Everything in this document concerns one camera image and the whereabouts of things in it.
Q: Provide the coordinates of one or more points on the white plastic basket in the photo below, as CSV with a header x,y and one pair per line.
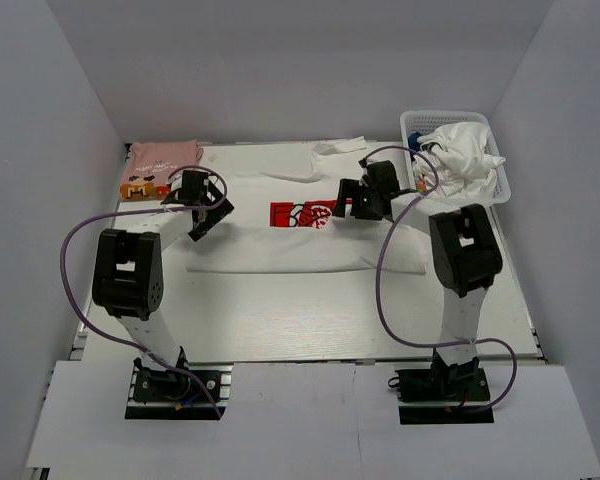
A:
x,y
426,121

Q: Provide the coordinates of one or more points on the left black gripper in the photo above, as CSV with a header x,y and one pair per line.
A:
x,y
217,213

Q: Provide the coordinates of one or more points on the white red print t-shirt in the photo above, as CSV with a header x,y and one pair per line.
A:
x,y
284,224

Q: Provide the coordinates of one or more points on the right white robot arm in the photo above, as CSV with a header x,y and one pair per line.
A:
x,y
466,259

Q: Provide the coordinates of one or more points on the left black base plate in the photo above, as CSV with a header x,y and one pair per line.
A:
x,y
164,395

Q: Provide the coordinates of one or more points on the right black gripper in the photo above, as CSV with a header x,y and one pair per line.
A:
x,y
350,188

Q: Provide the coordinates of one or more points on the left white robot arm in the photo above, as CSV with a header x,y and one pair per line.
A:
x,y
129,279

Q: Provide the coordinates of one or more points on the folded pink t-shirt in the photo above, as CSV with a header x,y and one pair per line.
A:
x,y
149,166

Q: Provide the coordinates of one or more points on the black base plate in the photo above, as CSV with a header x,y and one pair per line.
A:
x,y
420,403
164,395

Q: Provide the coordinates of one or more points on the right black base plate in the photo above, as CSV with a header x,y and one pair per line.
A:
x,y
420,403

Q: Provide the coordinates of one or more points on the blue t-shirt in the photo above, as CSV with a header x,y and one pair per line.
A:
x,y
413,144

